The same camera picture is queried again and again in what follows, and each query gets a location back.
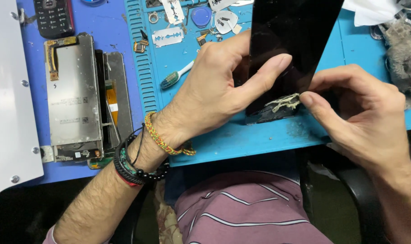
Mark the black chair armrest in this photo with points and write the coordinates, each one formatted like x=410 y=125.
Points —
x=344 y=193

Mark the white guitar pick opener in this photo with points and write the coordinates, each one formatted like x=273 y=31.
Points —
x=225 y=21

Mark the white tissue paper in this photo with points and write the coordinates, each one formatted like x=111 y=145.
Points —
x=370 y=12

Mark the phone frame with orange flex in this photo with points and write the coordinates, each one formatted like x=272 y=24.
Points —
x=115 y=95

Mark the white metal plate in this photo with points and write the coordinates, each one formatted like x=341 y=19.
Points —
x=8 y=98

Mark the black phone screen panel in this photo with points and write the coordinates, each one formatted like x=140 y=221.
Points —
x=290 y=34

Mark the small gold flex part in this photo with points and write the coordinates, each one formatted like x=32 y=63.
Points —
x=202 y=40

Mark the white and green toothbrush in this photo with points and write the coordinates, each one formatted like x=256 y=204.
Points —
x=176 y=75

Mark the small black camera module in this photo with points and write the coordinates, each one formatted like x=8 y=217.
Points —
x=141 y=43

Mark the black keypad phone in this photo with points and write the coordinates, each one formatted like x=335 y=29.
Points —
x=54 y=17

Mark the person's right hand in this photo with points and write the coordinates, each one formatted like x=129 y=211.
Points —
x=365 y=118

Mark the blue round plastic cap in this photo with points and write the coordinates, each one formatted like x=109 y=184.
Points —
x=201 y=16

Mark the dark blue work mat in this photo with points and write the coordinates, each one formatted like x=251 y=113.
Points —
x=100 y=40

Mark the yellowish glue residue strip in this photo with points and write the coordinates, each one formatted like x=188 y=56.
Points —
x=286 y=101

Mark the grey dirty cloth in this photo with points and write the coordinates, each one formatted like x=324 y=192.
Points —
x=404 y=61

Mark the silver phone display module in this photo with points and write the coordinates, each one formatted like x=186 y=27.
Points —
x=73 y=98

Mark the silver razor blade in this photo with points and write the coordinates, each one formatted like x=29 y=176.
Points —
x=173 y=11
x=167 y=36

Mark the person's striped maroon shirt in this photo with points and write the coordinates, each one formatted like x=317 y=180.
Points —
x=246 y=210

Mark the person's left hand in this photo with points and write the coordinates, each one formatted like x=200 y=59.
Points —
x=205 y=91

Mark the light blue silicone repair mat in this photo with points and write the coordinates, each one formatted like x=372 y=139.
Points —
x=225 y=135

